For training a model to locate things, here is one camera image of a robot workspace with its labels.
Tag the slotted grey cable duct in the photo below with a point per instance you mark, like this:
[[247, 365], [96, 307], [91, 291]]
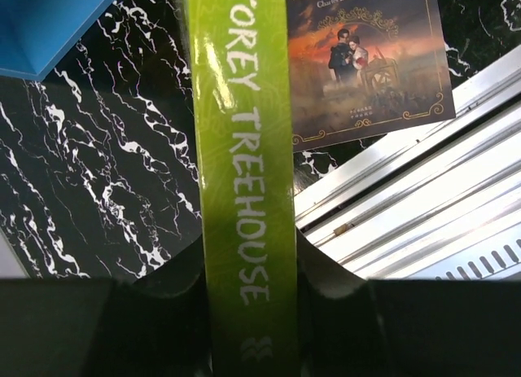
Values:
[[489, 260]]

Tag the green storey treehouse book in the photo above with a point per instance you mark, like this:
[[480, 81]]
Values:
[[240, 78]]

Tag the dark tale two cities book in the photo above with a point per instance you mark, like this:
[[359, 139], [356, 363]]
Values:
[[363, 68]]

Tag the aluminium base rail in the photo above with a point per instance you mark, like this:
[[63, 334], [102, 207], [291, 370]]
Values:
[[421, 195]]

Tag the black marble pattern mat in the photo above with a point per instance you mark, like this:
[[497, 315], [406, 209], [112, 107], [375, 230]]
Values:
[[98, 167]]

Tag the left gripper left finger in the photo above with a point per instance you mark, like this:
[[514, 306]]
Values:
[[155, 326]]

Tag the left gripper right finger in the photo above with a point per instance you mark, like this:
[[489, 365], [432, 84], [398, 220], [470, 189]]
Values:
[[350, 326]]

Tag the blue pink yellow bookshelf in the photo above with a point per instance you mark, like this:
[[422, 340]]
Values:
[[37, 34]]

